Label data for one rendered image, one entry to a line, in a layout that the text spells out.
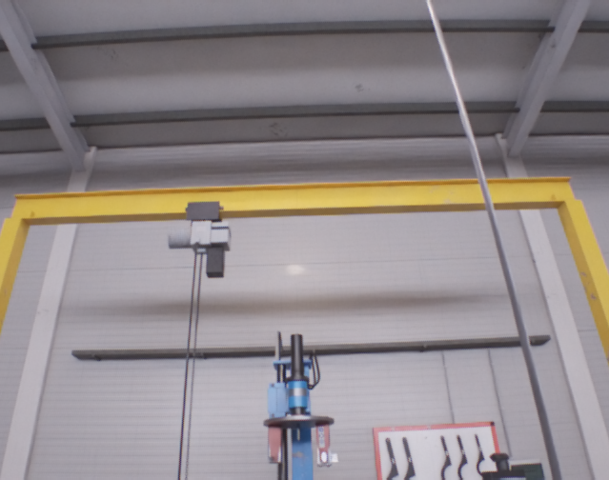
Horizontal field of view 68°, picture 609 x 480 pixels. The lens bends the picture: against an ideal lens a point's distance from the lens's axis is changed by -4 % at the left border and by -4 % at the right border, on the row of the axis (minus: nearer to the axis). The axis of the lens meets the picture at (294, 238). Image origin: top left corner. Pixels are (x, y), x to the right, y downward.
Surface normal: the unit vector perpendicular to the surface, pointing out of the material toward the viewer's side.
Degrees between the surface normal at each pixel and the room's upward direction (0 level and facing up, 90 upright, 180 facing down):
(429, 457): 90
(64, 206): 90
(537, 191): 90
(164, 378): 90
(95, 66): 173
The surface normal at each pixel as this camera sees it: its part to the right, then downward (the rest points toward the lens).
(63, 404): -0.02, -0.48
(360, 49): 0.02, 0.81
